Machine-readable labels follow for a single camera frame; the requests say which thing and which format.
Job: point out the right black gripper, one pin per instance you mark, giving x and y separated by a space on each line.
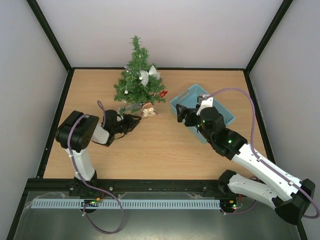
188 117

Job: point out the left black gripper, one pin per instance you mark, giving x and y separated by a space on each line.
134 122

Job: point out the gingerbread figure ornament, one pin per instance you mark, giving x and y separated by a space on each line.
148 110

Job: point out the red beaded ornament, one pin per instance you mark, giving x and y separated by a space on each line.
163 93

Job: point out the small green christmas tree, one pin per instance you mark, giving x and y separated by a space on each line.
139 57

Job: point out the fairy light string white beads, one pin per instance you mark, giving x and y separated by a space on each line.
133 95

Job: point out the white mesh bow ornament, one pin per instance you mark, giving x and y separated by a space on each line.
144 76

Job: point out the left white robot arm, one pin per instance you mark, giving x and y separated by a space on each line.
75 134

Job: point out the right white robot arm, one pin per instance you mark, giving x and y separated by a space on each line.
287 195

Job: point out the black frame rail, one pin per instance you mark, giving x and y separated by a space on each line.
160 185

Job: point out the white cable duct rail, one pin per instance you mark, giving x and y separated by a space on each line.
129 204

